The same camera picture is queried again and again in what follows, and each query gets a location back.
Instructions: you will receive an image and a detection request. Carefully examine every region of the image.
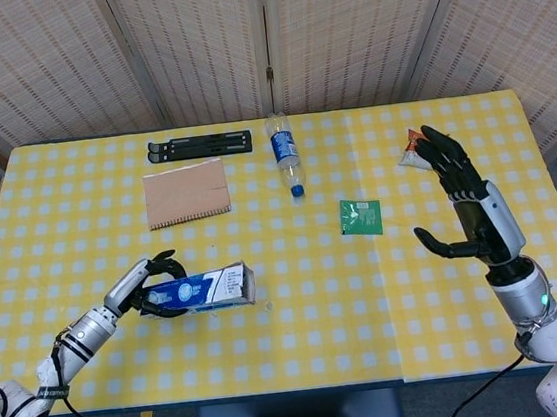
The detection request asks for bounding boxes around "green sachet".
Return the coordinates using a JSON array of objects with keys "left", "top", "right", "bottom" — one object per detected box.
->
[{"left": 336, "top": 195, "right": 385, "bottom": 241}]

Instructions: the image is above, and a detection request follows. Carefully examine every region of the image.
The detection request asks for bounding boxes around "clear plastic bottle blue label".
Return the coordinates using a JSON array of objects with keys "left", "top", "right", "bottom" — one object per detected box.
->
[{"left": 264, "top": 109, "right": 309, "bottom": 201}]

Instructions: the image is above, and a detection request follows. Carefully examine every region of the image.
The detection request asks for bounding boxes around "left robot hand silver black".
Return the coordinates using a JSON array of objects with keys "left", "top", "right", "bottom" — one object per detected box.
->
[{"left": 97, "top": 248, "right": 192, "bottom": 326}]

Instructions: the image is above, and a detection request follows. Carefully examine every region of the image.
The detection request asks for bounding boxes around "black folding laptop stand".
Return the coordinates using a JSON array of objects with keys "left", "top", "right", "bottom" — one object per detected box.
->
[{"left": 145, "top": 128, "right": 256, "bottom": 166}]

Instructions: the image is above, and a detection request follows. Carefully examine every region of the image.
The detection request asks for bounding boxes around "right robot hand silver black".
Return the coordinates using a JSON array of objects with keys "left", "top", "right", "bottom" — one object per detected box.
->
[{"left": 402, "top": 114, "right": 530, "bottom": 274}]

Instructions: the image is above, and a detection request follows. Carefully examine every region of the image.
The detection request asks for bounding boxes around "blue white toothpaste box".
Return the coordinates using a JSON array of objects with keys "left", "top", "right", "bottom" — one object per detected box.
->
[{"left": 135, "top": 259, "right": 260, "bottom": 322}]

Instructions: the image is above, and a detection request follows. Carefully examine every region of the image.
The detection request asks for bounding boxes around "brown spiral notebook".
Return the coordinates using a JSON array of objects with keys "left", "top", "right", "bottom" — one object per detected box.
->
[{"left": 140, "top": 156, "right": 234, "bottom": 232}]

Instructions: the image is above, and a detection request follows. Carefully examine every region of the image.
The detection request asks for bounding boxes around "yellow white checked tablecloth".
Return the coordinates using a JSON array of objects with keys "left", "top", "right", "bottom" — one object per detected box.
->
[{"left": 0, "top": 83, "right": 557, "bottom": 417}]

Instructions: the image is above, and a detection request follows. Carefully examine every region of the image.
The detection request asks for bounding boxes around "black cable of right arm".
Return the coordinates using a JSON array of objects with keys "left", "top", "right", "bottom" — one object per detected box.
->
[{"left": 432, "top": 318, "right": 557, "bottom": 417}]

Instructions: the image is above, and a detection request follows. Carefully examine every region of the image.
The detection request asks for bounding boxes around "woven folding screen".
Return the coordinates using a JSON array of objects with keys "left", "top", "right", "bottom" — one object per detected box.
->
[{"left": 0, "top": 0, "right": 557, "bottom": 217}]

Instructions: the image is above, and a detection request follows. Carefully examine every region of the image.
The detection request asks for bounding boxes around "orange white snack bag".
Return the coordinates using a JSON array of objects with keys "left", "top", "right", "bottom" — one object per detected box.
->
[{"left": 392, "top": 125, "right": 437, "bottom": 175}]

